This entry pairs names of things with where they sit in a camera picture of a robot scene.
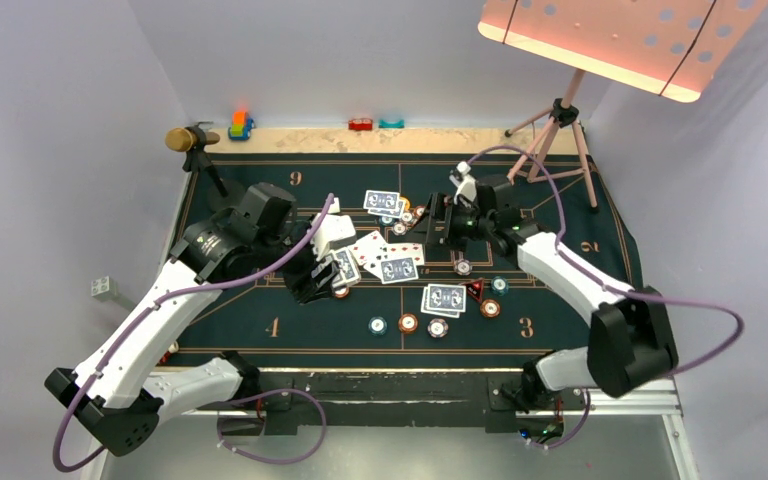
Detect blue white card deck box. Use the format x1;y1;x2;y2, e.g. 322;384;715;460
318;247;361;293

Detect grey lego brick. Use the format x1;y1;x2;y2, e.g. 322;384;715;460
90;276;119;302

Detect teal toy block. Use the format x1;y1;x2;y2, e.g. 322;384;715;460
378;117;405;129

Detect four of diamonds card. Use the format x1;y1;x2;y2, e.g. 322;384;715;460
348;230;386;266

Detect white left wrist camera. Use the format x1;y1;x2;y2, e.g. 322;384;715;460
310;197;357;260

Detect dark green poker mat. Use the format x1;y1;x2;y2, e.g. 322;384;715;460
172;153;643;369

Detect green blue chip stack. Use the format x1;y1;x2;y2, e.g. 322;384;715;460
368;316;388;336

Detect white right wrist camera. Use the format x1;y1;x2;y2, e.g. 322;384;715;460
449;161;477;205

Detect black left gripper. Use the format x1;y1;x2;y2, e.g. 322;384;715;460
254;213;339;302

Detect blue back playing card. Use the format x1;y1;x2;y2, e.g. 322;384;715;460
367;198;406;219

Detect red black all-in triangle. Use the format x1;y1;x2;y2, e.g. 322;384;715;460
464;278;485;303

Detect gold microphone on stand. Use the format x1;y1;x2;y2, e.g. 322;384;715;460
164;122;245;212

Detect pink music stand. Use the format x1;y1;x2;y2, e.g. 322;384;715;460
477;0;768;207

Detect orange green toy block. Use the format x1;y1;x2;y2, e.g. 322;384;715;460
227;110;255;141

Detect red toy block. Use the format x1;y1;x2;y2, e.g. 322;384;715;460
347;117;376;132

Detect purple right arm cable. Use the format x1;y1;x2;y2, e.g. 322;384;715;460
466;145;746;450

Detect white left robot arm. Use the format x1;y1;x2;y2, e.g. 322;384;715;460
45;182;337;456

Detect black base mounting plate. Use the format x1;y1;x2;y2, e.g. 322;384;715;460
195;369;587;439

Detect pink blue chip stack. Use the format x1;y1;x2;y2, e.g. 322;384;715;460
427;318;449;339

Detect seven of spades card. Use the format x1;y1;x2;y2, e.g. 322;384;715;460
364;250;389;280

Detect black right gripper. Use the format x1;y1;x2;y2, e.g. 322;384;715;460
402;191;494;252

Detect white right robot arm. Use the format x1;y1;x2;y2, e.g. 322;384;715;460
411;174;679;409

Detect pink blue chips pile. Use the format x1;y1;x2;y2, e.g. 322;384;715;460
453;259;473;276
392;222;408;236

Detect face-down card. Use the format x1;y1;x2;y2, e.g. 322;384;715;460
380;258;419;285

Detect red diamonds face-up card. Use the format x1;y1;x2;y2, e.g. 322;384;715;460
382;243;425;266

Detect orange red chip stack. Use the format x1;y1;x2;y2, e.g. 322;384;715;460
398;313;419;334

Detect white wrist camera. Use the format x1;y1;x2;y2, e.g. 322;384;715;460
449;161;477;205
310;197;357;260

